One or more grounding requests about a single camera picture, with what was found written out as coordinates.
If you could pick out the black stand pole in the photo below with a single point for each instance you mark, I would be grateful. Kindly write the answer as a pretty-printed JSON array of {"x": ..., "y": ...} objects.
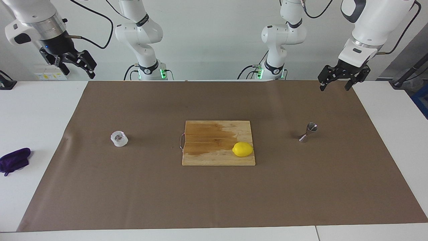
[{"x": 399, "y": 82}]

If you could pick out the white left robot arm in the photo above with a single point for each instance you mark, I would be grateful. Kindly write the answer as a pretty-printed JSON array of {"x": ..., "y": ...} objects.
[{"x": 378, "y": 26}]

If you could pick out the steel double jigger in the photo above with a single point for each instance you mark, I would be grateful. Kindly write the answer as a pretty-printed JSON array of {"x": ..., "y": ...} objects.
[{"x": 311, "y": 128}]

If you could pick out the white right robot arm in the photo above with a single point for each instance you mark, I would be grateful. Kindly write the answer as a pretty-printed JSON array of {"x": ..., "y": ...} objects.
[{"x": 33, "y": 13}]

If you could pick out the purple cloth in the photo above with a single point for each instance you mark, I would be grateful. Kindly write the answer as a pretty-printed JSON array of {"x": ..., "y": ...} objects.
[{"x": 15, "y": 160}]

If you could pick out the brown paper table mat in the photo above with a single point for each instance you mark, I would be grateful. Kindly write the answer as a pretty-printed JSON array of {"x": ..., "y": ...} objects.
[{"x": 214, "y": 194}]

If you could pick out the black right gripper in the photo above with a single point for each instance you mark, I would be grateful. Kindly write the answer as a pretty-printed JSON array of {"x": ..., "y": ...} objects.
[{"x": 57, "y": 47}]

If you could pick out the wooden cutting board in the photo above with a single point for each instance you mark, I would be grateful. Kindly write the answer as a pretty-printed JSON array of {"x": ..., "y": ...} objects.
[{"x": 207, "y": 157}]

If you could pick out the yellow lemon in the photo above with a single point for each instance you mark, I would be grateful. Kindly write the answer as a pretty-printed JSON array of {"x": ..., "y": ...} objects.
[{"x": 242, "y": 149}]

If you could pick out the clear plastic cup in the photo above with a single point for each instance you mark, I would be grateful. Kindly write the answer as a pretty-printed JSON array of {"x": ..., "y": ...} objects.
[{"x": 119, "y": 140}]

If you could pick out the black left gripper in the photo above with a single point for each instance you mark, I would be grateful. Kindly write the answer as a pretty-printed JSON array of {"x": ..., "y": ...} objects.
[{"x": 351, "y": 70}]

